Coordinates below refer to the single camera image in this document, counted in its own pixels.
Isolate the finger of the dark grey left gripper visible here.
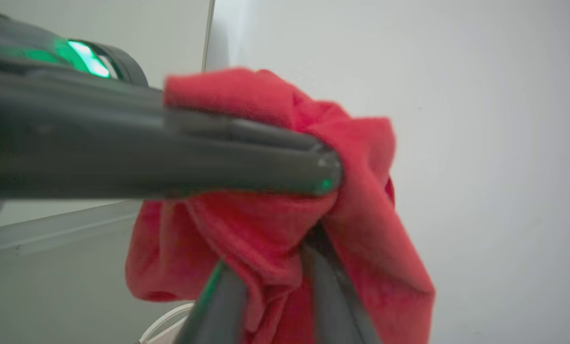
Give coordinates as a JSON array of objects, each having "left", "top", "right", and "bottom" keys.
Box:
[
  {"left": 0, "top": 139, "right": 344, "bottom": 200},
  {"left": 0, "top": 66, "right": 329, "bottom": 154}
]

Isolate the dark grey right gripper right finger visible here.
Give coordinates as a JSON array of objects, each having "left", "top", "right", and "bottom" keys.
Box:
[{"left": 299, "top": 226, "right": 381, "bottom": 344}]

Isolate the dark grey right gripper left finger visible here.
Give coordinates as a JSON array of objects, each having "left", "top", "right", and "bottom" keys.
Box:
[{"left": 175, "top": 260, "right": 250, "bottom": 344}]

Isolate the white power cable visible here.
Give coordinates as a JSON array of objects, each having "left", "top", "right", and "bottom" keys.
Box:
[{"left": 138, "top": 302, "right": 195, "bottom": 344}]

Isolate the red garment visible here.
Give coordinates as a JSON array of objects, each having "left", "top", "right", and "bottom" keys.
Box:
[{"left": 125, "top": 67, "right": 436, "bottom": 344}]

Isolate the white baseboard strip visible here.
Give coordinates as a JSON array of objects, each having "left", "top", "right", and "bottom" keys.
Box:
[{"left": 0, "top": 200, "right": 143, "bottom": 257}]

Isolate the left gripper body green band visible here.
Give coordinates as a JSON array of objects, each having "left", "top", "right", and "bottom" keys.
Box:
[{"left": 0, "top": 11, "right": 150, "bottom": 89}]

